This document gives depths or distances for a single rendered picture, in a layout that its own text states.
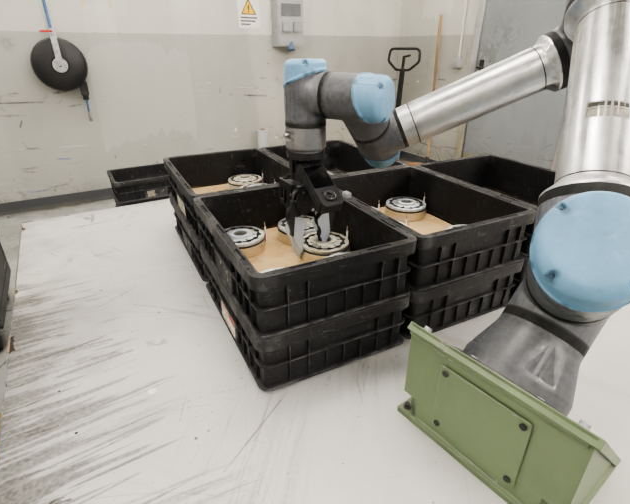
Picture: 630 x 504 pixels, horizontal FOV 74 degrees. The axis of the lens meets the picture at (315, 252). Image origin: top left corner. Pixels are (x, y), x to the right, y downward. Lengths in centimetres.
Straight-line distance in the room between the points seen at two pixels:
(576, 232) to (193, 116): 386
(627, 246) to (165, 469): 62
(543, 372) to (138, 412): 60
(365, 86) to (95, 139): 350
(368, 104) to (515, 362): 42
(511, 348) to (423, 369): 12
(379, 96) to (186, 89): 352
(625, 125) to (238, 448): 64
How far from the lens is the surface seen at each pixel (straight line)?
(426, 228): 103
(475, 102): 81
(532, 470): 61
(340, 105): 71
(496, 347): 62
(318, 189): 74
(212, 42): 420
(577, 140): 60
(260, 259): 86
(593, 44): 67
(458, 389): 60
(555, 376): 62
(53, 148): 406
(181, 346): 87
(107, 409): 79
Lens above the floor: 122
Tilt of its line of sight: 26 degrees down
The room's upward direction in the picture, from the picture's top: straight up
